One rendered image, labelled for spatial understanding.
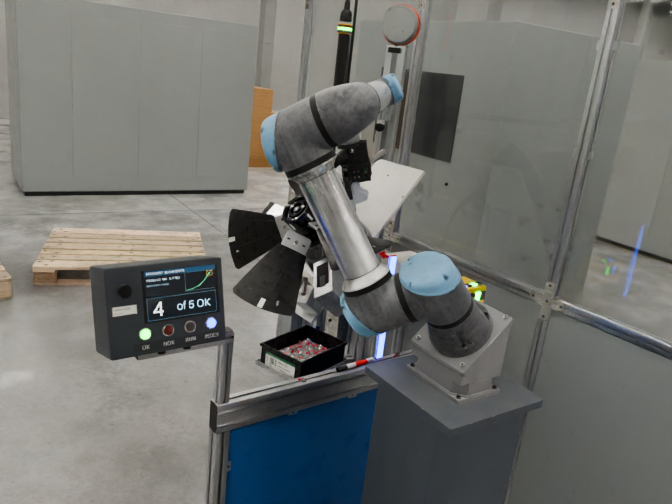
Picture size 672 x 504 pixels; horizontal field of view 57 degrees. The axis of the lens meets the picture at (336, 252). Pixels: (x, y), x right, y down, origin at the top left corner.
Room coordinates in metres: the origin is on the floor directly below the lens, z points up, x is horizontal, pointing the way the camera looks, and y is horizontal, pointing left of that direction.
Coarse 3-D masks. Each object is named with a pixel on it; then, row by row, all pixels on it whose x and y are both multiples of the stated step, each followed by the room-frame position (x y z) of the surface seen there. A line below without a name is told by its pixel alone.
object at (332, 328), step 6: (336, 318) 2.29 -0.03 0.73; (342, 318) 2.30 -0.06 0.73; (330, 324) 2.32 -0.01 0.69; (336, 324) 2.29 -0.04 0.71; (342, 324) 2.30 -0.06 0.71; (330, 330) 2.32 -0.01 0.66; (336, 330) 2.29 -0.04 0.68; (342, 330) 2.30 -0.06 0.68; (336, 336) 2.28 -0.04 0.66; (342, 336) 2.30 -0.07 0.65
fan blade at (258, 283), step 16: (272, 256) 1.94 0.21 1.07; (288, 256) 1.95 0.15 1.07; (304, 256) 1.97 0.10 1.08; (256, 272) 1.91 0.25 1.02; (272, 272) 1.91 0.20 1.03; (288, 272) 1.92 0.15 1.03; (240, 288) 1.88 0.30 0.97; (256, 288) 1.87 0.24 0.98; (272, 288) 1.87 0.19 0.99; (288, 288) 1.88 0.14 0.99; (256, 304) 1.84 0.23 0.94; (272, 304) 1.84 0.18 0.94; (288, 304) 1.84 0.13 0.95
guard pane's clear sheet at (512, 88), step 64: (320, 0) 3.36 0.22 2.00; (384, 0) 2.96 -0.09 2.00; (448, 0) 2.65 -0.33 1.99; (512, 0) 2.41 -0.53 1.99; (576, 0) 2.20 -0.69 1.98; (640, 0) 2.03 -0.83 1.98; (320, 64) 3.31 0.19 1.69; (448, 64) 2.61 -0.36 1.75; (512, 64) 2.37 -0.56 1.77; (576, 64) 2.16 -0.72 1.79; (640, 64) 1.99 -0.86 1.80; (448, 128) 2.57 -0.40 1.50; (512, 128) 2.32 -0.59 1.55; (576, 128) 2.12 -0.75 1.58; (640, 128) 1.95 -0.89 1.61; (448, 192) 2.52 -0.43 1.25; (512, 192) 2.28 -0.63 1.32; (640, 192) 1.92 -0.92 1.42; (512, 256) 2.24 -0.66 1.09; (576, 256) 2.04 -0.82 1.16; (640, 256) 1.88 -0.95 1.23; (640, 320) 1.83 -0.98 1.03
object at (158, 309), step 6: (150, 300) 1.20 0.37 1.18; (156, 300) 1.20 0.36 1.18; (162, 300) 1.21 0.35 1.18; (168, 300) 1.22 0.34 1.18; (150, 306) 1.19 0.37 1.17; (156, 306) 1.20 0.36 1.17; (162, 306) 1.21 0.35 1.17; (168, 306) 1.22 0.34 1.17; (150, 312) 1.19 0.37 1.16; (156, 312) 1.20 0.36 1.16; (162, 312) 1.20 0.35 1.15; (168, 312) 1.21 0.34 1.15; (150, 318) 1.19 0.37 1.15; (156, 318) 1.19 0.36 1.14; (162, 318) 1.20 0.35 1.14; (168, 318) 1.21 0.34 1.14
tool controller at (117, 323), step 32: (192, 256) 1.36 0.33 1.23; (96, 288) 1.20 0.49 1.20; (128, 288) 1.16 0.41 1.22; (160, 288) 1.21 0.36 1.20; (192, 288) 1.26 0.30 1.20; (96, 320) 1.20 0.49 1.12; (128, 320) 1.16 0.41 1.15; (160, 320) 1.20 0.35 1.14; (192, 320) 1.24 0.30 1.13; (224, 320) 1.29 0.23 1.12; (128, 352) 1.14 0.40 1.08; (160, 352) 1.24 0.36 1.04
